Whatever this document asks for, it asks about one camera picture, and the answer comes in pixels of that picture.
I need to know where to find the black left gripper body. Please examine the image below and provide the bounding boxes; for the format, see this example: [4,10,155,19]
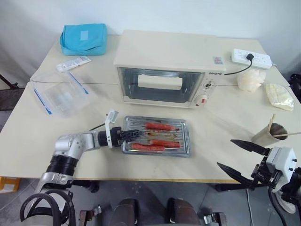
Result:
[110,127,125,148]

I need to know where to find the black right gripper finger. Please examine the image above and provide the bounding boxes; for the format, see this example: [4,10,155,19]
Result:
[216,161,257,190]
[230,139,271,156]

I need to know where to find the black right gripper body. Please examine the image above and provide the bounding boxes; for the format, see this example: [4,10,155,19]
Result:
[250,162,283,189]

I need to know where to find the metal baking tray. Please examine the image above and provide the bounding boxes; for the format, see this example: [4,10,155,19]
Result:
[120,115,192,158]

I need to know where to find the red grilled sausage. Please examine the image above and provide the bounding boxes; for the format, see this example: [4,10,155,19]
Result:
[131,142,166,153]
[144,122,175,131]
[149,139,182,149]

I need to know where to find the cream oven timer knob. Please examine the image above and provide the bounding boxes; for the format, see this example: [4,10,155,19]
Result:
[195,93,209,105]

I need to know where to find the cream toaster oven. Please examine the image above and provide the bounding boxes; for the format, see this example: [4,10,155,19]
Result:
[112,29,227,110]

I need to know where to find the paper cup with chopsticks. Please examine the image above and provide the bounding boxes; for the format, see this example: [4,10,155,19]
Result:
[252,123,289,147]

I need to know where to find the wooden stick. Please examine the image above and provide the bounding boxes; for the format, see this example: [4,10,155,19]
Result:
[272,132,301,137]
[268,113,277,134]

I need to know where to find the cream plastic bag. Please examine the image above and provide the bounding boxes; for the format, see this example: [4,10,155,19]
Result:
[264,81,295,112]

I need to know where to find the white crumpled plastic wad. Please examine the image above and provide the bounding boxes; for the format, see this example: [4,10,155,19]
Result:
[236,69,267,93]

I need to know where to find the dark rounded shape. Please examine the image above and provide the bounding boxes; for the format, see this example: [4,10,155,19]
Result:
[166,197,201,226]
[114,197,140,226]

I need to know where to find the clear plastic container blue clips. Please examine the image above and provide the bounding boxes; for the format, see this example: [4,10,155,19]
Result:
[30,70,91,119]

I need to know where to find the white flat packet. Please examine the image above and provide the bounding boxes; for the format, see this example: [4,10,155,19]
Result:
[55,56,92,73]

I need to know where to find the white power strip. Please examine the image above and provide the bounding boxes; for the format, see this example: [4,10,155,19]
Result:
[230,48,273,70]

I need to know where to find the blue fabric pouch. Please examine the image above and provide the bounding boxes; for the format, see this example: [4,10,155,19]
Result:
[59,23,108,57]

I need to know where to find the black table frame bar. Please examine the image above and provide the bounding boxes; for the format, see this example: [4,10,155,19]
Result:
[215,182,253,192]

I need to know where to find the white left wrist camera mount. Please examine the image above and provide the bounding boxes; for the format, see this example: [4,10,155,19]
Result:
[104,109,119,149]

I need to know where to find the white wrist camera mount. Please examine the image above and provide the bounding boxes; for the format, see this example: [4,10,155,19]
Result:
[104,109,119,149]
[265,146,298,214]

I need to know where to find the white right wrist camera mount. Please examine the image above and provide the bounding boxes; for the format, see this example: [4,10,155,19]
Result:
[265,146,298,214]

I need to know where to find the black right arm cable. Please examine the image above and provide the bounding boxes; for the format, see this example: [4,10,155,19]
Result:
[267,185,291,226]

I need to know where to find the glass oven door with handle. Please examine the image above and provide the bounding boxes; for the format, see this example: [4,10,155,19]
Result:
[117,66,206,105]

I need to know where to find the black object at wall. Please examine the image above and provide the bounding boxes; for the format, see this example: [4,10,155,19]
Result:
[289,73,301,91]

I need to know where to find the black plug with cord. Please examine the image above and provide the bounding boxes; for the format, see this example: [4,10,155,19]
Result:
[223,53,255,76]

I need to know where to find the dark stand frame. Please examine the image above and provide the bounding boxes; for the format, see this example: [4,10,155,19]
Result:
[0,73,27,111]

